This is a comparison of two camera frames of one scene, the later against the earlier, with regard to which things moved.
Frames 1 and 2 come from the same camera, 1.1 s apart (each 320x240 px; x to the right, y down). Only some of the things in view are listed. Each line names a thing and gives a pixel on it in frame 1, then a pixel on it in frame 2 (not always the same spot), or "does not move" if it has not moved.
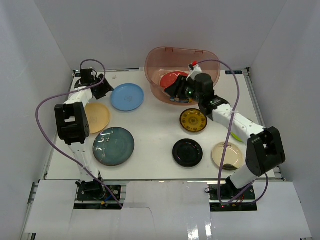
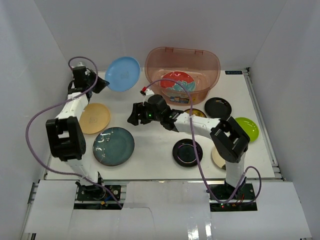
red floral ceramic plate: (168, 79) does not move
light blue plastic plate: (127, 97) → (122, 73)
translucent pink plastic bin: (161, 60) does not move
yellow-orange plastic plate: (98, 117) does not move
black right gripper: (178, 88) → (138, 109)
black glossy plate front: (187, 153) does not move
